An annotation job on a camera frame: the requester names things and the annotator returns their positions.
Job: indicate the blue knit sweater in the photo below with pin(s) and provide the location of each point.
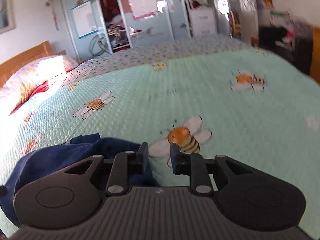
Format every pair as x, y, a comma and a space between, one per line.
62, 186

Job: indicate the white drawer cabinet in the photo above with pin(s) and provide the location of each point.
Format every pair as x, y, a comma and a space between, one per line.
203, 21

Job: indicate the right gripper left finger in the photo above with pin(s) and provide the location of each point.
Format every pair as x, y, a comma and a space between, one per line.
126, 164

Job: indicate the sliding door wardrobe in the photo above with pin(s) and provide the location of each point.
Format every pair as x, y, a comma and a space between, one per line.
103, 27

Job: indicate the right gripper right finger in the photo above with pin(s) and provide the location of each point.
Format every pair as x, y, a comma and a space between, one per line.
193, 166

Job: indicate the black armchair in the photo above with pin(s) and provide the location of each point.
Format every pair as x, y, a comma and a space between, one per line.
293, 43

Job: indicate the wooden dresser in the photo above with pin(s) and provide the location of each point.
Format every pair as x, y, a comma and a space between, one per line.
315, 64

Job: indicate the mint quilted bee bedspread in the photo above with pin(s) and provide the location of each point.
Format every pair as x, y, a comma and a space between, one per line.
259, 108

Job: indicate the floral pillow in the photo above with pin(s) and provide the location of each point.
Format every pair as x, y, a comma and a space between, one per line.
19, 87

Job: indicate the wooden headboard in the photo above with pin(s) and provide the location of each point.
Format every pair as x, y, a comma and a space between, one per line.
11, 66

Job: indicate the framed wedding photo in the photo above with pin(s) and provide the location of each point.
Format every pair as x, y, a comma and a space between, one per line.
7, 16

